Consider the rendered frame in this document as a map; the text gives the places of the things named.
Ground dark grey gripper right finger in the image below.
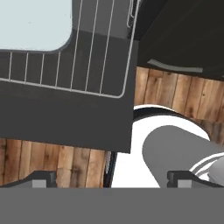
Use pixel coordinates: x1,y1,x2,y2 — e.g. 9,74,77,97
166,170,224,189

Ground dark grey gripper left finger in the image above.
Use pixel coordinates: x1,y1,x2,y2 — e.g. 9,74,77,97
0,171,58,189

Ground white and black round object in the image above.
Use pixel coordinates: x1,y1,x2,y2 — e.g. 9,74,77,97
103,104,224,189

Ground dark cupboard front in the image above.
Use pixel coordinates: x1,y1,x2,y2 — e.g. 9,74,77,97
134,0,224,83

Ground pale blue baking tray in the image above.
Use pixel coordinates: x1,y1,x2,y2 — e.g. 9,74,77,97
0,0,74,54

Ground silver wire oven rack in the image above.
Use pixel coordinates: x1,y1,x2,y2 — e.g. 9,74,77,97
0,0,142,100

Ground grey cupboard handle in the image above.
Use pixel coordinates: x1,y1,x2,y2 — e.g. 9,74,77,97
146,59,204,74

